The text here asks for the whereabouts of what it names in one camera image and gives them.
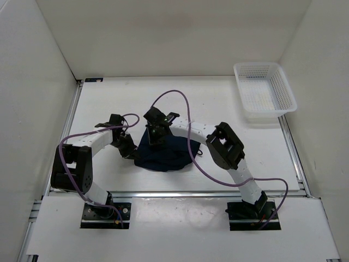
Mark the aluminium front rail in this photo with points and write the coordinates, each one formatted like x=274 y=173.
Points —
x=203 y=194

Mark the white perforated plastic basket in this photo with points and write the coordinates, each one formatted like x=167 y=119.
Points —
x=264 y=90

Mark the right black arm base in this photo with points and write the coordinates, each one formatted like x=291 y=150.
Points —
x=243 y=219

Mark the aluminium left side rail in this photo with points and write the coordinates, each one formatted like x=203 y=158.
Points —
x=22 y=256

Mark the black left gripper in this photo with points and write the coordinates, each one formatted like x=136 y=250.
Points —
x=127 y=152

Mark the navy blue shorts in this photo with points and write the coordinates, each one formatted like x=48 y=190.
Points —
x=172 y=155

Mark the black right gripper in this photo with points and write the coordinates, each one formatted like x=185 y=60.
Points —
x=154 y=141

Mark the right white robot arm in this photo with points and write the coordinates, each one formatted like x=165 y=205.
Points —
x=225 y=148

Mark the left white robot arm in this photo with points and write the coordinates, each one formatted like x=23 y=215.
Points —
x=73 y=168

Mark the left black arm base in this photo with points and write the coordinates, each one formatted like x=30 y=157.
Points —
x=94 y=217

